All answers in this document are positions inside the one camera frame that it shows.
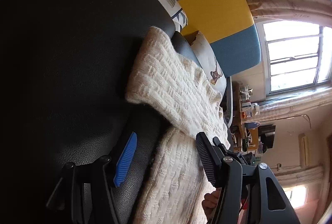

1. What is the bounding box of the cream knitted sweater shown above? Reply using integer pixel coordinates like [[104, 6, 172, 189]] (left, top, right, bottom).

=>
[[126, 27, 228, 223]]

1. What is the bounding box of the person's right hand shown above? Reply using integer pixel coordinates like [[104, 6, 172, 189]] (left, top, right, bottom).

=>
[[201, 188, 221, 221]]

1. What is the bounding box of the wooden cluttered desk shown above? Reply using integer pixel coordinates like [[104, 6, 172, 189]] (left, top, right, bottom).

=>
[[230, 82, 259, 155]]

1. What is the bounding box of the black monitor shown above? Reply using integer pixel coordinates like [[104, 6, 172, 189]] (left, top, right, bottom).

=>
[[258, 124, 276, 153]]

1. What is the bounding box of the white deer print cushion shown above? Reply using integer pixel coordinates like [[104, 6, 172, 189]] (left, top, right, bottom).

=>
[[190, 31, 227, 95]]

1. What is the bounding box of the black leather table surface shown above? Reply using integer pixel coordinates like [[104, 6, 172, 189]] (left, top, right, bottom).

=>
[[1, 0, 192, 223]]

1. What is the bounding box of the grey yellow blue sofa chair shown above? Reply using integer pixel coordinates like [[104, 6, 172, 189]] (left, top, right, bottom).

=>
[[176, 0, 261, 76]]

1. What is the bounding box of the wall air conditioner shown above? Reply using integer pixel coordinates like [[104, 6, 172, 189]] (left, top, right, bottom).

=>
[[298, 133, 311, 168]]

